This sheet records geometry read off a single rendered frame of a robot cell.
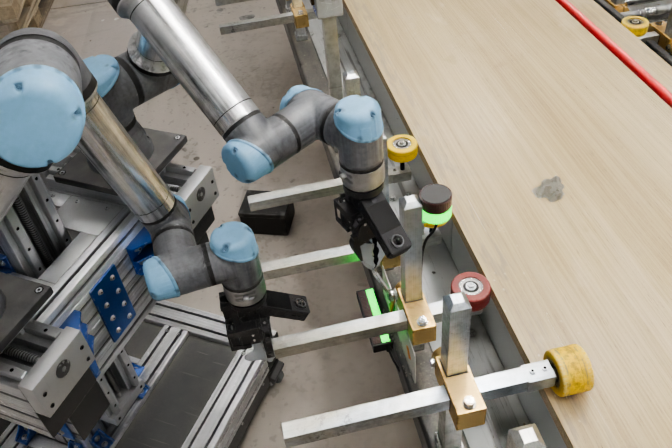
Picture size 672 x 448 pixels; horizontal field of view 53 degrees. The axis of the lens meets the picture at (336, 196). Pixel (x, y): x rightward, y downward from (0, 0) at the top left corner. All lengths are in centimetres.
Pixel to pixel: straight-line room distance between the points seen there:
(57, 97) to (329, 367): 167
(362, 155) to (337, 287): 155
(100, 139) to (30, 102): 24
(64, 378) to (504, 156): 110
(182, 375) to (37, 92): 144
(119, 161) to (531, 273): 83
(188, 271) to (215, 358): 108
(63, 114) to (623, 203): 119
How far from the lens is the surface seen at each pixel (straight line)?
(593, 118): 188
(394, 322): 138
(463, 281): 139
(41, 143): 91
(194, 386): 216
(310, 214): 289
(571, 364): 121
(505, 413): 156
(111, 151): 112
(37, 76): 90
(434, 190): 124
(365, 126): 104
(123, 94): 151
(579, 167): 170
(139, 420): 215
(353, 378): 234
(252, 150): 104
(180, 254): 116
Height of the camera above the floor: 195
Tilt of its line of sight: 41 degrees down
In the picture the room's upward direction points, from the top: 6 degrees counter-clockwise
